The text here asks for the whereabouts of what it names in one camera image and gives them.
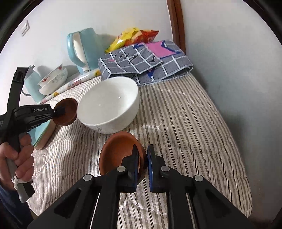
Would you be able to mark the grey checkered folded cloth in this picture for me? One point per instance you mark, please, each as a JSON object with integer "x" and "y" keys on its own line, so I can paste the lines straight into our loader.
{"x": 146, "y": 63}

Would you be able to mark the brown wooden door frame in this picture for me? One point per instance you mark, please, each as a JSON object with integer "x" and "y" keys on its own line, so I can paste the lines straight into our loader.
{"x": 177, "y": 23}

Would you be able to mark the red chips bag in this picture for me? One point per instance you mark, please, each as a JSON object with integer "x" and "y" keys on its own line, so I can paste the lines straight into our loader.
{"x": 145, "y": 36}

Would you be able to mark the brown clay saucer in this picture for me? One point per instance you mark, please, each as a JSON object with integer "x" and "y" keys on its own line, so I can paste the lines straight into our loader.
{"x": 65, "y": 112}
{"x": 118, "y": 146}

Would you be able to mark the light blue thermos jug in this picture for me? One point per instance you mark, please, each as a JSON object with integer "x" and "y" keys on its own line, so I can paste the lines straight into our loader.
{"x": 31, "y": 80}

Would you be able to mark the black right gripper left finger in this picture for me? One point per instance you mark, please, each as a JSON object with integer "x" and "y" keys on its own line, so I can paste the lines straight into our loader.
{"x": 129, "y": 178}

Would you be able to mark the white bowl with grey swirls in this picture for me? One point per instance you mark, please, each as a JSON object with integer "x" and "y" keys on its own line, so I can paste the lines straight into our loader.
{"x": 55, "y": 83}

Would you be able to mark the rolled floral plastic sheet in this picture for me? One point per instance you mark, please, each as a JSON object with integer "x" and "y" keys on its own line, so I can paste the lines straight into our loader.
{"x": 74, "y": 82}

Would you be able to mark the light blue electric kettle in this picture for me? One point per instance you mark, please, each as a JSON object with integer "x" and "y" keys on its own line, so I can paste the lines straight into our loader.
{"x": 84, "y": 49}

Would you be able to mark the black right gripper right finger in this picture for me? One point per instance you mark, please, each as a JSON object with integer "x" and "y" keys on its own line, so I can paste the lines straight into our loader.
{"x": 158, "y": 184}

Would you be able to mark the yellow chips bag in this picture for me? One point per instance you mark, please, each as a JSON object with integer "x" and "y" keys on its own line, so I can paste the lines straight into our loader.
{"x": 119, "y": 42}

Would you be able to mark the large white ceramic bowl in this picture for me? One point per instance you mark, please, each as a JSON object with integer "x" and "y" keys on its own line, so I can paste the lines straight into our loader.
{"x": 110, "y": 106}

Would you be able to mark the striped quilted table cover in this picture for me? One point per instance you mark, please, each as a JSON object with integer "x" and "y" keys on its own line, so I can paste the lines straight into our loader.
{"x": 178, "y": 118}

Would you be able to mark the white wall switch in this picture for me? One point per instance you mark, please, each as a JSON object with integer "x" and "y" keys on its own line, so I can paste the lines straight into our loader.
{"x": 25, "y": 28}

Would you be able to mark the person's left hand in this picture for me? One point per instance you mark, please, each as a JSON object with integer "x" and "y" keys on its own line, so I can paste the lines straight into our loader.
{"x": 23, "y": 160}

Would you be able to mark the white bowl with blue pattern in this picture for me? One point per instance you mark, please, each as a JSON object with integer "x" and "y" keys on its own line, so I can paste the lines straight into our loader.
{"x": 50, "y": 76}

